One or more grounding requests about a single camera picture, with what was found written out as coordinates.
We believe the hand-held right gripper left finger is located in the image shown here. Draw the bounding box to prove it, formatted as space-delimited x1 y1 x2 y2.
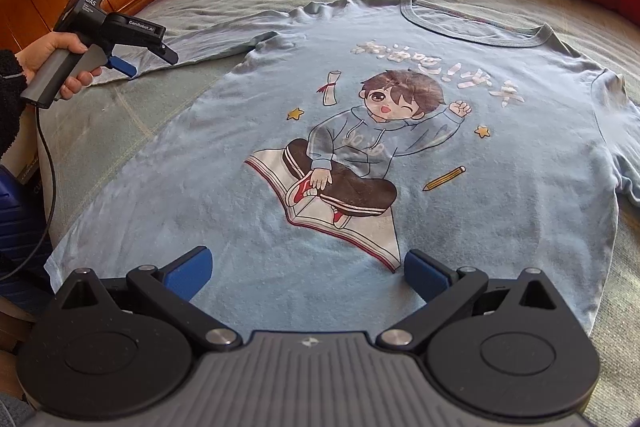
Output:
42 246 244 355

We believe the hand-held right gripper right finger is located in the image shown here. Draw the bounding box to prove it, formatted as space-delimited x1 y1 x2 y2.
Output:
376 249 576 353

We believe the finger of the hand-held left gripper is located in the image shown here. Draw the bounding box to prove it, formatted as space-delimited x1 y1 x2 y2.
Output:
149 40 180 66
102 53 137 78

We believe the light blue printed t-shirt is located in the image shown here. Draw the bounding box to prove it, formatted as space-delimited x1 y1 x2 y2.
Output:
44 0 640 339

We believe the person's left forearm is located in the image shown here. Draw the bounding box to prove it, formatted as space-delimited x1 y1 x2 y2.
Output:
0 49 29 158

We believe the person's left hand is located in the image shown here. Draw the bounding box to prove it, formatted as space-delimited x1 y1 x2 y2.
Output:
15 31 104 100

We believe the dark blue striped cloth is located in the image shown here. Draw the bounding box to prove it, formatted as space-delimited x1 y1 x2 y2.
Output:
0 164 54 314

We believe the black cable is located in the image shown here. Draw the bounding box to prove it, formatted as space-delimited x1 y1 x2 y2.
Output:
0 104 58 282

